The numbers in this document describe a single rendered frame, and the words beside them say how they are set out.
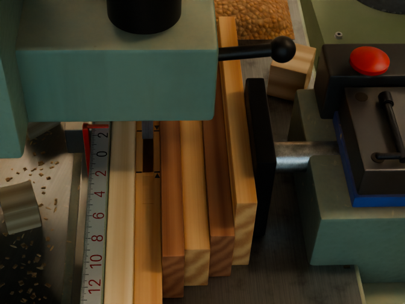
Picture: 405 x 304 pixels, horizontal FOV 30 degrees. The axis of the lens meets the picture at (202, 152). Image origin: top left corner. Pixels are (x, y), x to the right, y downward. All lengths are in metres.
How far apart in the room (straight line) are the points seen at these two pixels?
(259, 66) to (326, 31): 0.49
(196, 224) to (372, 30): 0.75
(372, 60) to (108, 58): 0.20
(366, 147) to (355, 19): 0.73
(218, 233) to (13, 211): 0.24
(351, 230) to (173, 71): 0.18
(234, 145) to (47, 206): 0.26
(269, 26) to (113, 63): 0.30
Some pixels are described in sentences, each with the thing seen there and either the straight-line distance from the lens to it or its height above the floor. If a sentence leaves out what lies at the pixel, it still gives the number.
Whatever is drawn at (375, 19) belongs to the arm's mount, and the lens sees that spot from 1.28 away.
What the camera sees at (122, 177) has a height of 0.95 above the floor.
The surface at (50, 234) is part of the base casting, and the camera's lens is 0.74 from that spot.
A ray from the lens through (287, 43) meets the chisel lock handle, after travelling 0.55.
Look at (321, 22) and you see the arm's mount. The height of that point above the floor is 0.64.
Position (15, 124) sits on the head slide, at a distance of 0.52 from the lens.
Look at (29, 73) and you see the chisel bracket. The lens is 0.53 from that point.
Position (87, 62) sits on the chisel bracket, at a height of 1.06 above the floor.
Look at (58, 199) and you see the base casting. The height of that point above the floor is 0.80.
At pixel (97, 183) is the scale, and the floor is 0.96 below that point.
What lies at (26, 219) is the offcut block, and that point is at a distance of 0.74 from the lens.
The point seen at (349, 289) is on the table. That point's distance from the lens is 0.60.
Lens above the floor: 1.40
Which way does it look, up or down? 48 degrees down
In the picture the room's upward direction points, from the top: 3 degrees clockwise
